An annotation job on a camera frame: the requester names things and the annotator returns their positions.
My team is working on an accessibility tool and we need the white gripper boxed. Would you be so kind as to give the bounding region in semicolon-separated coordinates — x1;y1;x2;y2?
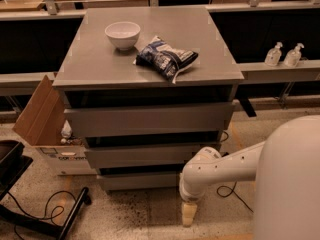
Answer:
179;173;205;227

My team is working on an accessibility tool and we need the grey bottom drawer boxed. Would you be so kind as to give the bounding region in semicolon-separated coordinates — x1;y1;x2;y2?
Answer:
97;171;179;191

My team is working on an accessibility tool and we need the grey drawer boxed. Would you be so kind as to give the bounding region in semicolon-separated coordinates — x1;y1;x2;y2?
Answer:
85;143;217;169
97;171;179;191
65;102;234;137

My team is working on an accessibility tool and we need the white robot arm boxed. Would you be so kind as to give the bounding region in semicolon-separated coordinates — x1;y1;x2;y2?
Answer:
179;115;320;240

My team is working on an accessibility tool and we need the grey middle drawer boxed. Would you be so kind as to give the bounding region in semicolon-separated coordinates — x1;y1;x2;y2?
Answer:
85;143;217;169

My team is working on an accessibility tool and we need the grey top drawer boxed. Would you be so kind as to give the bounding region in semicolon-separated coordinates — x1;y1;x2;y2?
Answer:
65;102;234;137

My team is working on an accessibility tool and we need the grey drawer cabinet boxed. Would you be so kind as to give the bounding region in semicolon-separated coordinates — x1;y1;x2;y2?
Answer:
54;7;243;191

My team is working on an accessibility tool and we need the open cardboard box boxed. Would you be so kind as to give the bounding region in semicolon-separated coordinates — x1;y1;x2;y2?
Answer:
13;76;96;175

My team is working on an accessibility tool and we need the white bottle in box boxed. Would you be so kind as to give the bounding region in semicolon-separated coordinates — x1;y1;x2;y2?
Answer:
61;121;72;139

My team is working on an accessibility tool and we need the blue white snack bag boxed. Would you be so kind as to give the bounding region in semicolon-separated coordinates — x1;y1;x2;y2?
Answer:
134;36;199;84

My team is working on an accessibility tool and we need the left clear pump bottle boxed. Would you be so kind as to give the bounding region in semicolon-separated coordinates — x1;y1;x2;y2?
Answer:
265;42;283;66

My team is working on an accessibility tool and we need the clear pump bottle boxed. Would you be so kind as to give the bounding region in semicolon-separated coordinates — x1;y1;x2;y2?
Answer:
265;42;283;66
284;43;304;67

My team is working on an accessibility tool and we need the right clear pump bottle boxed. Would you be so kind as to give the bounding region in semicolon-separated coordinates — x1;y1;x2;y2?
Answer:
284;43;304;67

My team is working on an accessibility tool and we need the black stand base left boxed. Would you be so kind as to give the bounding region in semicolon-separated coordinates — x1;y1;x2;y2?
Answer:
0;140;91;240

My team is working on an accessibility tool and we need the white ceramic bowl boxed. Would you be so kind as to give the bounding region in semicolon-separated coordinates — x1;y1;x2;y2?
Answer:
105;21;141;50

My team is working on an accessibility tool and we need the black floor cable right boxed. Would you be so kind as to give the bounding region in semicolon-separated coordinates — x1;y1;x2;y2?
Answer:
216;181;254;214

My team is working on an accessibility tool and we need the grey metal rail shelf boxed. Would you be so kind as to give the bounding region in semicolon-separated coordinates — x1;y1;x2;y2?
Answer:
0;0;320;98

